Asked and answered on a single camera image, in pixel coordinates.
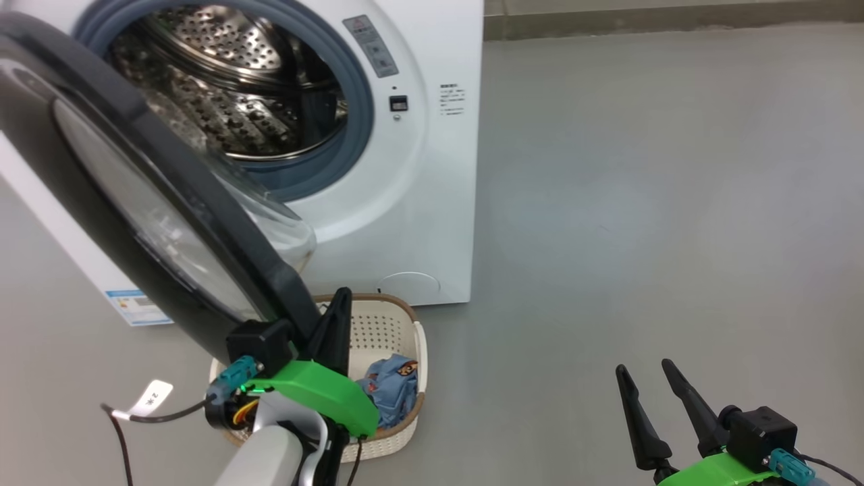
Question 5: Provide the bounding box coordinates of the teal right cable connector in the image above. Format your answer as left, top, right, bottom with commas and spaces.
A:
769, 449, 817, 486

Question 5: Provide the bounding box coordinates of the grey warning sticker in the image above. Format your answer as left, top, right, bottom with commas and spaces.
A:
342, 15, 399, 78

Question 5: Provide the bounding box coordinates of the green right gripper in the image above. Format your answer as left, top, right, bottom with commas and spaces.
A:
616, 358, 831, 486

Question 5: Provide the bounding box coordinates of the black round glass washer door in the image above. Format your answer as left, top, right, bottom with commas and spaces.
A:
0, 12, 321, 365

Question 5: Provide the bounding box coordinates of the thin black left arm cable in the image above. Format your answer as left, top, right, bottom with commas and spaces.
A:
101, 398, 217, 486

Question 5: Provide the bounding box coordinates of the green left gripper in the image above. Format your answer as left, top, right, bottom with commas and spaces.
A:
206, 287, 379, 438

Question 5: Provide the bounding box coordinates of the blue printed garment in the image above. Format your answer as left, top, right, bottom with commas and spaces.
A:
356, 354, 419, 430

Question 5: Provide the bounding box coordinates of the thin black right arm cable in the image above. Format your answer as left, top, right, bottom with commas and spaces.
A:
796, 454, 864, 486

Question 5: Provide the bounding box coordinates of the teal left cable connector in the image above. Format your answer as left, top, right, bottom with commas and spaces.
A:
209, 356, 261, 406

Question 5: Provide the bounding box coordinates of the cream perforated laundry basket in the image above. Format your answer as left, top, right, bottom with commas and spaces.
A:
209, 294, 428, 464

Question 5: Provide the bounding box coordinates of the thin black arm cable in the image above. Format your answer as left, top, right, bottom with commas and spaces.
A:
101, 398, 217, 486
796, 454, 864, 486

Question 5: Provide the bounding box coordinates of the round white drain filter cover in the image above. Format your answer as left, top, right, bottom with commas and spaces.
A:
377, 271, 441, 301

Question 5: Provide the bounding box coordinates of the teal cable connector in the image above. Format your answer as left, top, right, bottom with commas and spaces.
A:
769, 449, 817, 486
209, 356, 261, 406

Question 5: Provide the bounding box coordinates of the stainless steel washer drum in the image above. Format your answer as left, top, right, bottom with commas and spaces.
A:
108, 5, 348, 161

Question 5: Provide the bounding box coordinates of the white front-load washing machine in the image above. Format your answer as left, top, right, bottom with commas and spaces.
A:
0, 0, 485, 328

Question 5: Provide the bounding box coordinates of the white cable tag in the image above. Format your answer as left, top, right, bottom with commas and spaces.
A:
111, 379, 174, 421

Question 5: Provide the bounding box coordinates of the blue energy label sticker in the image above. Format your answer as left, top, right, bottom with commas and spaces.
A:
105, 289, 174, 327

